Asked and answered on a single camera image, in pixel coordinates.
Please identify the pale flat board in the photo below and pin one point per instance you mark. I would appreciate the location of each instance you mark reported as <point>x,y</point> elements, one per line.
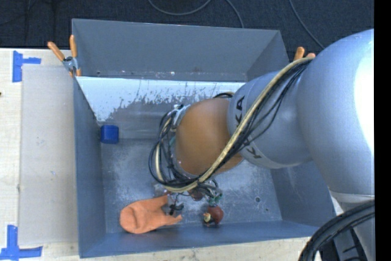
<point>46,156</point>

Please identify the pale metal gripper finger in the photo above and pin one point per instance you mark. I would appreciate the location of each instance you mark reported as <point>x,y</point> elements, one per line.
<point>177,207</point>
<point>173,212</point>

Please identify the red-brown toy figure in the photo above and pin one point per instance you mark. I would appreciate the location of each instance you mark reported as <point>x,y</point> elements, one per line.
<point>214,214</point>

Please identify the orange cloth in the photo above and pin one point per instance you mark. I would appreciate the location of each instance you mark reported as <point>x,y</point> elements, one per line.
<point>142,218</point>

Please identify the blue sponge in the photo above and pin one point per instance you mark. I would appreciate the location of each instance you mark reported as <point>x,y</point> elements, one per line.
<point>109,134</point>

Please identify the grey metal bin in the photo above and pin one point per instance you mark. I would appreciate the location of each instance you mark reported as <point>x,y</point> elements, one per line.
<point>128,168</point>

